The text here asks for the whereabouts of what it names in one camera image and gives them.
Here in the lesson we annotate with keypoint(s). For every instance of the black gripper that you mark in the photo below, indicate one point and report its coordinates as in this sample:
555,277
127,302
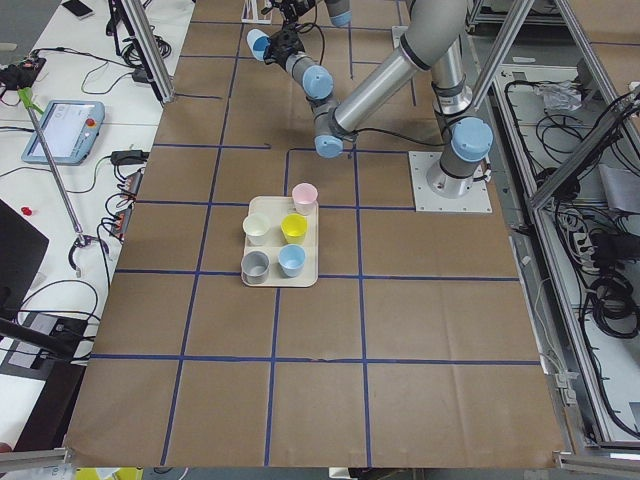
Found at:
281,48
301,4

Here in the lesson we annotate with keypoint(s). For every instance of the light blue plastic cup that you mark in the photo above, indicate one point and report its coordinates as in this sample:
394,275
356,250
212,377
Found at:
258,42

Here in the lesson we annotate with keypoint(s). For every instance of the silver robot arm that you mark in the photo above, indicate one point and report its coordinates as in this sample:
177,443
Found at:
339,11
429,44

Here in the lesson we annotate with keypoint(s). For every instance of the pink plastic cup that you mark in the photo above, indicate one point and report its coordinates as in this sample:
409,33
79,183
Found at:
304,196

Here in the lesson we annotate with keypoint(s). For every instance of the yellow plastic cup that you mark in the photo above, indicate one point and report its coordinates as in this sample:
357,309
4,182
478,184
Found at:
294,228

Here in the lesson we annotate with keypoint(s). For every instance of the white plastic cup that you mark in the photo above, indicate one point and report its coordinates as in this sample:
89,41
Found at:
256,227

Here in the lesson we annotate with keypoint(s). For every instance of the grey plastic cup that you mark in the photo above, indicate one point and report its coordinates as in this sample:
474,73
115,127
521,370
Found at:
255,268

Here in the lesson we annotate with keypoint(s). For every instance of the cream plastic tray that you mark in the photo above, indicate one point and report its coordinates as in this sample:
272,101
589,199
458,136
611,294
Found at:
276,208

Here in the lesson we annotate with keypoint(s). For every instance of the blue teach pendant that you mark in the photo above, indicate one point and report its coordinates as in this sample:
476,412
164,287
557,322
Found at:
70,129

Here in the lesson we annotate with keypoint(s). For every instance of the white wire cup rack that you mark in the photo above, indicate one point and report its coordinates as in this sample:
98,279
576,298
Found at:
257,12

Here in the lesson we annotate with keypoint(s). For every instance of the aluminium frame post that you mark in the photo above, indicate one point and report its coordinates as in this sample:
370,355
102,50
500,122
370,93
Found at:
139,28

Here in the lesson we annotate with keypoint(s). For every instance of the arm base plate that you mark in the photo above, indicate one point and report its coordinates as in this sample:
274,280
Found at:
436,192

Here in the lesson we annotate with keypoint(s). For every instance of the green handled reach tool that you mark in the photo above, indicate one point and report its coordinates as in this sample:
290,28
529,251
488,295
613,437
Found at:
45,140

